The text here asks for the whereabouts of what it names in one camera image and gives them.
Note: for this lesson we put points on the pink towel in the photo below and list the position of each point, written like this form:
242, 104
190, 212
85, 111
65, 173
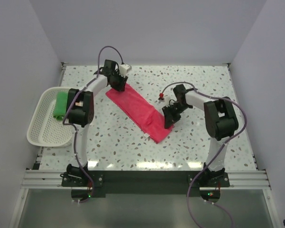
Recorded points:
142, 113

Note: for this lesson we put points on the green towel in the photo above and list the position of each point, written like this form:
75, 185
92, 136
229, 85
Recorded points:
60, 105

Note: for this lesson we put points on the white plastic basket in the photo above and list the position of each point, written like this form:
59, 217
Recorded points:
44, 130

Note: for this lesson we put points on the aluminium frame rail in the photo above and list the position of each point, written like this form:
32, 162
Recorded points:
239, 180

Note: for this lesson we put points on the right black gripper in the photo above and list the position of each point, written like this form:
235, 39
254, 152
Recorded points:
170, 119

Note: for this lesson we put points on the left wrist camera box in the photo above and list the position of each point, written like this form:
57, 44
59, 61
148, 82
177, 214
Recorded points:
124, 69

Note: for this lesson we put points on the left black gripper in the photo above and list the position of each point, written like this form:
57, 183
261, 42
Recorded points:
121, 87

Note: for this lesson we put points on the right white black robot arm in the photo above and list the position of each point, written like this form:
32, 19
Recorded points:
220, 120

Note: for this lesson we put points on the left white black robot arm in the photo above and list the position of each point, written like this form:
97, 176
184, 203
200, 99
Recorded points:
80, 109

